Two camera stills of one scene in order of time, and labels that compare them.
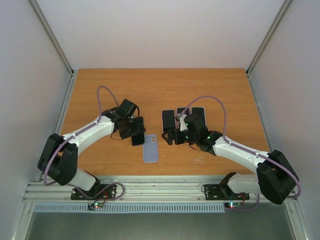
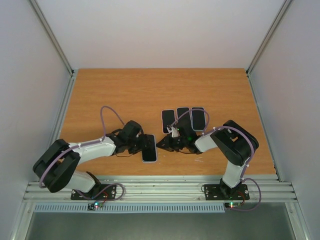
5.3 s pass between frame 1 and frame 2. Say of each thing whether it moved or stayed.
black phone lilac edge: stayed
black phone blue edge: stayed
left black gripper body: moved
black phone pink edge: stayed
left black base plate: stayed
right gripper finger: moved
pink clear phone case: stayed
